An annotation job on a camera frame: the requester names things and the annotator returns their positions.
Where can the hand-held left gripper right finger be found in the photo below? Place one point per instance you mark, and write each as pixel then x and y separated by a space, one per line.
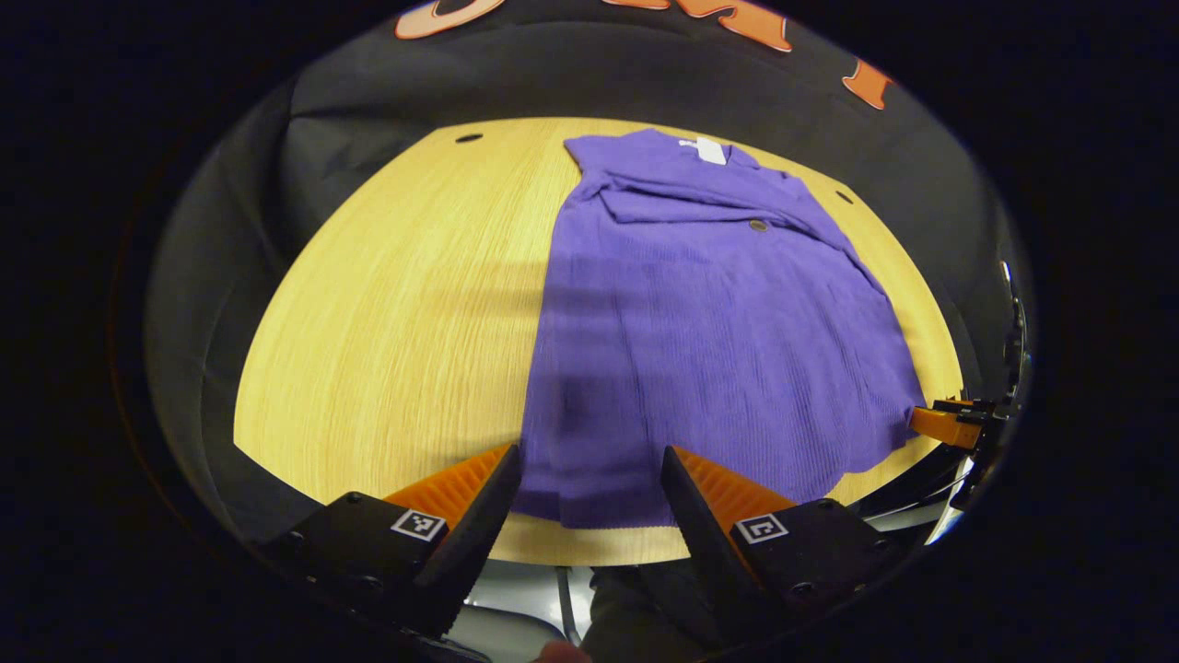
pixel 709 552

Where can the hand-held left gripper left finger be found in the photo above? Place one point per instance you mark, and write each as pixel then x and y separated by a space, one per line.
pixel 470 552

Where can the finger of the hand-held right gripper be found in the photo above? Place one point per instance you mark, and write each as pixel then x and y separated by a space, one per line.
pixel 939 425

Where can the purple knit cardigan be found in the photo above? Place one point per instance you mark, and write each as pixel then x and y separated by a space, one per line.
pixel 700 350

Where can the person's dark trousers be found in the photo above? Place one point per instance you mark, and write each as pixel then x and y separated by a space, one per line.
pixel 636 617

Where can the black backdrop cloth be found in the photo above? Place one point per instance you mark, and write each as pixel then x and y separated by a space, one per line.
pixel 553 74

